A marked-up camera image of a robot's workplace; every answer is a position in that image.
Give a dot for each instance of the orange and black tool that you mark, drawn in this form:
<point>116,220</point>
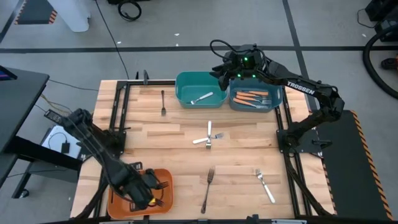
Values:
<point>390,63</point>

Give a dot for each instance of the black metal table frame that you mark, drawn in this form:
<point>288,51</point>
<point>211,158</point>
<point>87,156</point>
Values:
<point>117,93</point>

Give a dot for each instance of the black equipment case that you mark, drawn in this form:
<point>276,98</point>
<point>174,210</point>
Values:
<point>385,9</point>

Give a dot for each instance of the black desk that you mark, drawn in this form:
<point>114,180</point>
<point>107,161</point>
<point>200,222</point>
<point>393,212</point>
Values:
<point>18,102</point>

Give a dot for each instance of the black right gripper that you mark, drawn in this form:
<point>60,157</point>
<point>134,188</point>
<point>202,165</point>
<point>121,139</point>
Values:
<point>237,67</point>

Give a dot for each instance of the light teal plastic bin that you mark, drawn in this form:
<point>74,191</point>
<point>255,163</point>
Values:
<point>199,87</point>

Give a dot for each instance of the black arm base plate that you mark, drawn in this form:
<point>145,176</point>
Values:
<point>317,143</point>
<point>121,152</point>

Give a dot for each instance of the white pillar base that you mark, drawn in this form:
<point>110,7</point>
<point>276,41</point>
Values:
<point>71,15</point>

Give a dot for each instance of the orange plastic bin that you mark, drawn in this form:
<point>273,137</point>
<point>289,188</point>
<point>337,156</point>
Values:
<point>118,208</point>

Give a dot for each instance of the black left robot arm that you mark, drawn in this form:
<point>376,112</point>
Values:
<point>96,146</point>

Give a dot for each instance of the dark screen corner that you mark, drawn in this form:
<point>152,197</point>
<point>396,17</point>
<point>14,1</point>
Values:
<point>6,74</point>

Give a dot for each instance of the small hazard-striped mat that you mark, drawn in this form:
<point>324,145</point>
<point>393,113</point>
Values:
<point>34,12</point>

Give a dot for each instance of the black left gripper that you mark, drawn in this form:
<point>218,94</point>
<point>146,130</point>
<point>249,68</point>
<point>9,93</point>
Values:
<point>141,193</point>

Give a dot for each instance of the black power adapter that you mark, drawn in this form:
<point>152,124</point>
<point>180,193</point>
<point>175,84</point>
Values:
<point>55,117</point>

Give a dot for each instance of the dark blue-grey plastic bin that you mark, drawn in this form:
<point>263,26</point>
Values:
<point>276,105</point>

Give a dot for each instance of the white flat board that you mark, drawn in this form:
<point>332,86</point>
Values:
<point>57,129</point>

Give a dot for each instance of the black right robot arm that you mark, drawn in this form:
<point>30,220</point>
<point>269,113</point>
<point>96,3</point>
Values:
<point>301,88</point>

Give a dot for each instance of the large hazard-edged black mat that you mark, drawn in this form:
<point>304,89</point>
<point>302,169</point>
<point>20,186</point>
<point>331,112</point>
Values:
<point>348,174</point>

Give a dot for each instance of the small black charger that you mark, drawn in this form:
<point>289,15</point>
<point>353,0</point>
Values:
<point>65,147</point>

